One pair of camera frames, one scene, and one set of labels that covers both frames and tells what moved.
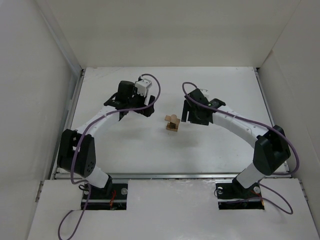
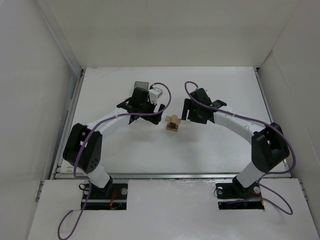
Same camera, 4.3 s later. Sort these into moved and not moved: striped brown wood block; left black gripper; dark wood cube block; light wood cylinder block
Moved: left black gripper
Not moved: striped brown wood block; light wood cylinder block; dark wood cube block
